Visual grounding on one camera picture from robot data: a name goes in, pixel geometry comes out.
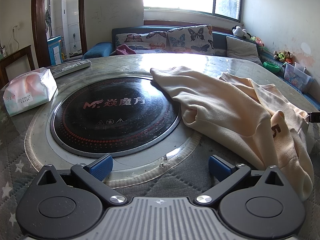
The green bowl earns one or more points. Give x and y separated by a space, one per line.
271 66

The small plush toys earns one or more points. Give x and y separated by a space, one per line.
283 56

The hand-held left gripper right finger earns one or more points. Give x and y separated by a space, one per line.
219 168

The square butterfly print pillow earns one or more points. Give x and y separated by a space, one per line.
190 40

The panda plush toy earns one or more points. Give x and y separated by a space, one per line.
240 32

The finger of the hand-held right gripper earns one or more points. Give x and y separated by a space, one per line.
315 117

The wide butterfly print pillow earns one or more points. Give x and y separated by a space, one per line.
142 41

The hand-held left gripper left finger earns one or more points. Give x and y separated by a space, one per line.
102 168

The colourful plastic toys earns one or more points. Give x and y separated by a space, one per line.
257 41

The blue white box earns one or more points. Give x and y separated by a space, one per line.
55 51

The grey remote control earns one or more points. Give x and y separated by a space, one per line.
70 68

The soft tissue pack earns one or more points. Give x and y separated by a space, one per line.
30 92

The cream sweatshirt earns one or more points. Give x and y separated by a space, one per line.
225 105

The blue sofa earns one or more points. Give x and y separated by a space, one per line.
98 50

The dark wooden door frame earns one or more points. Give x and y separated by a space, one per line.
40 17

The round black induction cooktop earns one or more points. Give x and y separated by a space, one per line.
115 115

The clear plastic storage box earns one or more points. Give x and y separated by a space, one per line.
297 76

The grey pillow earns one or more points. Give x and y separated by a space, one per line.
243 50

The pink cloth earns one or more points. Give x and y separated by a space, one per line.
125 50

